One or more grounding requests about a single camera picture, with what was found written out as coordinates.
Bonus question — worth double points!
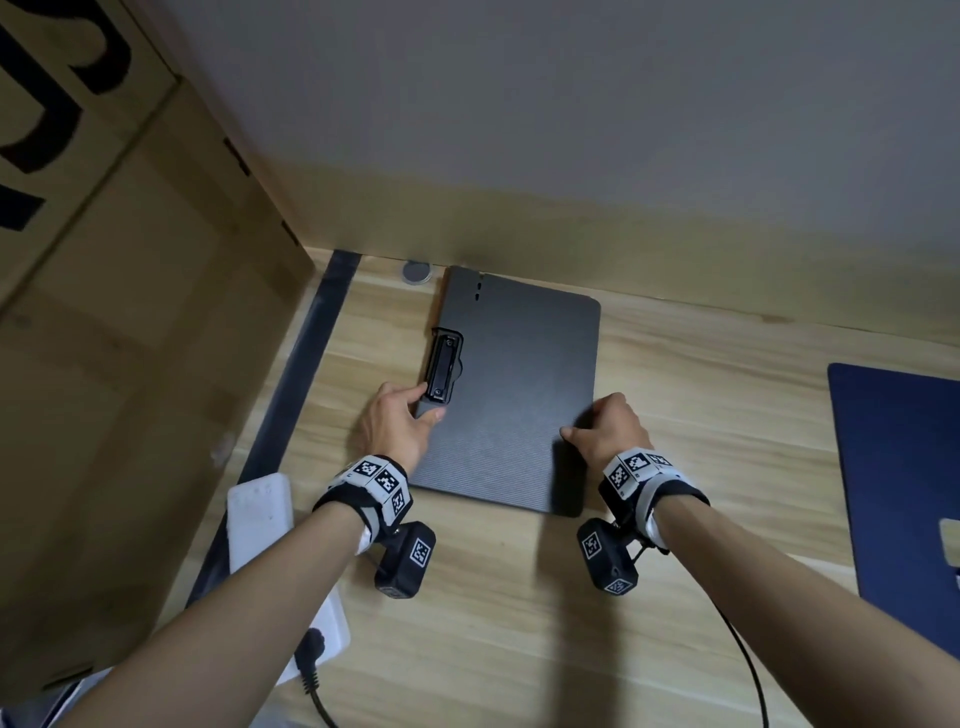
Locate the black folder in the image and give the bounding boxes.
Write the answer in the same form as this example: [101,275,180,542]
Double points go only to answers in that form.
[408,264,603,519]

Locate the black desk edge strip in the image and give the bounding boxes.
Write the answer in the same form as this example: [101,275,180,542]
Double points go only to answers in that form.
[183,249,364,609]

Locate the person's right hand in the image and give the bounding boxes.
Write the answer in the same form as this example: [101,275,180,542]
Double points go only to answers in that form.
[560,392,655,470]

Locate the person's right forearm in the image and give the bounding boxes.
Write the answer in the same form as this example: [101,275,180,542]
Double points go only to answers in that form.
[652,494,960,728]

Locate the person's left hand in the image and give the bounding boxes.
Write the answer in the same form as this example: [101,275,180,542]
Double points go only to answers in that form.
[352,380,448,474]

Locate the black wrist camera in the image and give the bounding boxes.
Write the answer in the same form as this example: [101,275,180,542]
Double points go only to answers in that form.
[373,521,438,600]
[575,517,641,598]

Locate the wrist strap with markers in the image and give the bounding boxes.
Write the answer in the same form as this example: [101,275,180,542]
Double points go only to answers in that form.
[597,447,712,545]
[311,454,415,556]

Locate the person's left forearm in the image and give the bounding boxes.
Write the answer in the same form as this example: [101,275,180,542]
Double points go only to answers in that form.
[56,503,373,728]

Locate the blue folder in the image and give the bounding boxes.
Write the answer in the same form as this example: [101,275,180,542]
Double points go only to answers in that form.
[827,362,960,661]

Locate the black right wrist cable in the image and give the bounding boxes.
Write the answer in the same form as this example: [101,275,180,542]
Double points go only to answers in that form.
[708,596,772,728]

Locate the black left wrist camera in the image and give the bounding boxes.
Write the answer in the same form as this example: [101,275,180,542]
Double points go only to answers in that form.
[373,521,438,600]

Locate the white power strip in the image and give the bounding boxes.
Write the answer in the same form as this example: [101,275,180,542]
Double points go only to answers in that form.
[277,584,352,688]

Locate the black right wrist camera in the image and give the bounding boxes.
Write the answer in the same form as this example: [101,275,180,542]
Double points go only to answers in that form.
[575,517,641,598]

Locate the black power plug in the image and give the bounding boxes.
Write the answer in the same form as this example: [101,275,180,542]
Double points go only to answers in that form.
[292,627,339,728]

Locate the large printed cardboard box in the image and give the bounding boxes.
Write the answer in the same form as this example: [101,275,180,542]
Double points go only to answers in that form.
[0,0,315,706]

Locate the left wrist strap with markers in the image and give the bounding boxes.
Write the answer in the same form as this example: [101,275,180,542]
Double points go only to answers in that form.
[311,454,415,556]

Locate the right wrist strap with markers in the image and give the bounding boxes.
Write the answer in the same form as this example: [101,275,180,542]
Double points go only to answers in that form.
[597,447,712,545]

